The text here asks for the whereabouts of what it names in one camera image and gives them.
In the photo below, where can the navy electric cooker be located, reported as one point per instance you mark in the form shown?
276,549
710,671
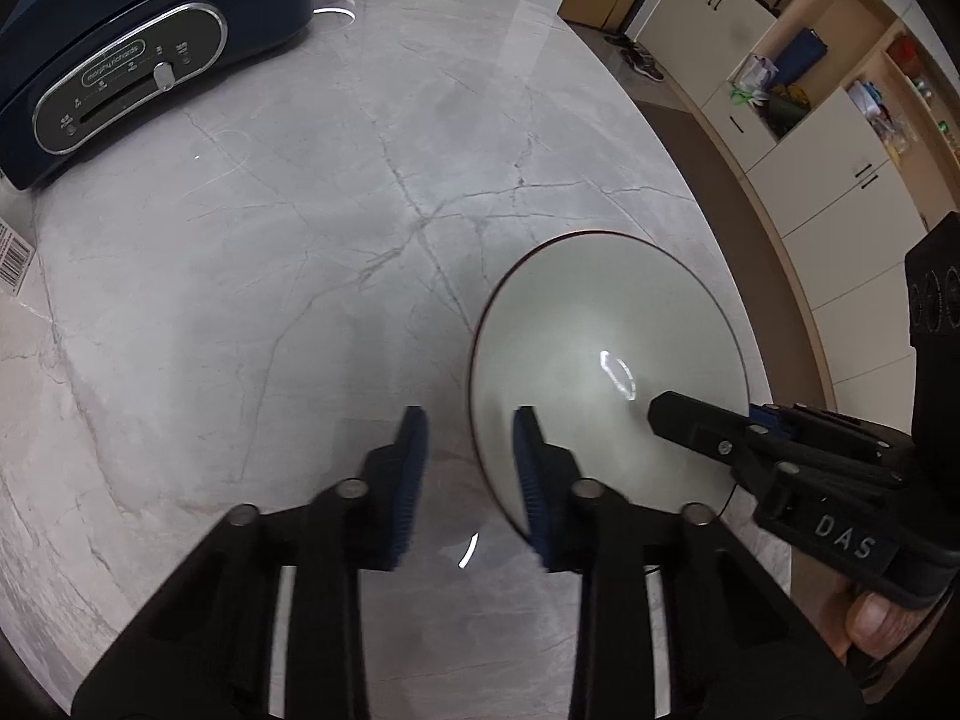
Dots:
72,68

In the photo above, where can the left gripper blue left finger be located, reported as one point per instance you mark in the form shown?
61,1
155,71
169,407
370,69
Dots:
410,458

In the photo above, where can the white wall cabinet unit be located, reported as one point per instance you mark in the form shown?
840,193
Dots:
841,119

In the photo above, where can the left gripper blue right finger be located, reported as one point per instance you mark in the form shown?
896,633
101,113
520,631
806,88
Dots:
531,460

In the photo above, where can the shoes on floor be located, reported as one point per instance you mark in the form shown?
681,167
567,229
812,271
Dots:
636,57

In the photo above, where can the small milk carton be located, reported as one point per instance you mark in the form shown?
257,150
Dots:
16,255

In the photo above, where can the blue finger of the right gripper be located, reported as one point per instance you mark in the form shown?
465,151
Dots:
831,431

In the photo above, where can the red floral dark-rimmed bowl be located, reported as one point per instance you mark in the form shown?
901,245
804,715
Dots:
588,329

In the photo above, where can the right hand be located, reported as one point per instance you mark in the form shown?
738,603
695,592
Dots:
851,619

